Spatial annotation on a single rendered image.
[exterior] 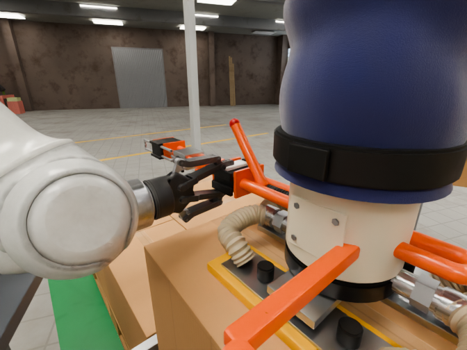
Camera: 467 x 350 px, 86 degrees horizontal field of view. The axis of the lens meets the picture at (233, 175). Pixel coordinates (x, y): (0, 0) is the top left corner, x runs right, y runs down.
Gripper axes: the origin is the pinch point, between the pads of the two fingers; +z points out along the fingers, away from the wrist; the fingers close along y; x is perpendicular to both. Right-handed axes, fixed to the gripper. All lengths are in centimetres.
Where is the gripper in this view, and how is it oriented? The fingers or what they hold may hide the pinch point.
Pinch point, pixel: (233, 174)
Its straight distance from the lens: 57.3
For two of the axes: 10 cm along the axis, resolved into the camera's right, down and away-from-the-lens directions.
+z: 7.7, -2.3, 5.9
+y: 0.1, 9.4, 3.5
